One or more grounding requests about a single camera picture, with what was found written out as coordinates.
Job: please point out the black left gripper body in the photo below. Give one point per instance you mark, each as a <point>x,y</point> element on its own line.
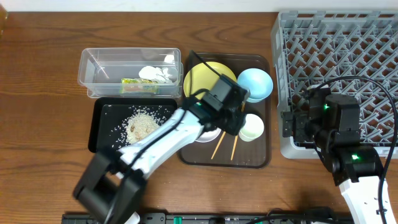
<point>235,125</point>

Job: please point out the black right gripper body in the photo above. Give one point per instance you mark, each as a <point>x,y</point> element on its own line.
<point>303,131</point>

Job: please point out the pale green cup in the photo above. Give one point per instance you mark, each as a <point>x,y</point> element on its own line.
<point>252,129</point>

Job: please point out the white bowl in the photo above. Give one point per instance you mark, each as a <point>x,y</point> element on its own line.
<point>208,136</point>

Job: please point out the light blue bowl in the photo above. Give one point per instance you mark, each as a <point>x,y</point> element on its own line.
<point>258,82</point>

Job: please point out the white tissue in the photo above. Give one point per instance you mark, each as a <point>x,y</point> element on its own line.
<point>155,74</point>

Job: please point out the pile of rice leftovers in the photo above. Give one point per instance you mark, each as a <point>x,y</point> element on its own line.
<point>136,123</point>

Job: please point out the green snack wrapper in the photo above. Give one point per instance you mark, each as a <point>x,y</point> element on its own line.
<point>132,85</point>

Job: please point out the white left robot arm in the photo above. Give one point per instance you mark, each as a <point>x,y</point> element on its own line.
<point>114,182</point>

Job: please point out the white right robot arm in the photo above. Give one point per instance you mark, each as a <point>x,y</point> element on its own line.
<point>332,122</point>

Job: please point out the grey dishwasher rack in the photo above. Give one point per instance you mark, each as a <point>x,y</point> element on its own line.
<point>355,52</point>

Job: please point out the black food waste tray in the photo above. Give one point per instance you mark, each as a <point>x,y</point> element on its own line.
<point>111,117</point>

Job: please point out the clear plastic waste bin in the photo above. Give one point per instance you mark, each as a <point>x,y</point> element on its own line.
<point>101,70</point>

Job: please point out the left wooden chopstick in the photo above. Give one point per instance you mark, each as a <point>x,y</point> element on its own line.
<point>218,144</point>

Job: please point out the brown serving tray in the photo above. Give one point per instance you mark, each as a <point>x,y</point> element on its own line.
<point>254,154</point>

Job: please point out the yellow plate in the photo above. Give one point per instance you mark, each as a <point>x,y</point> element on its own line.
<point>203,77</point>

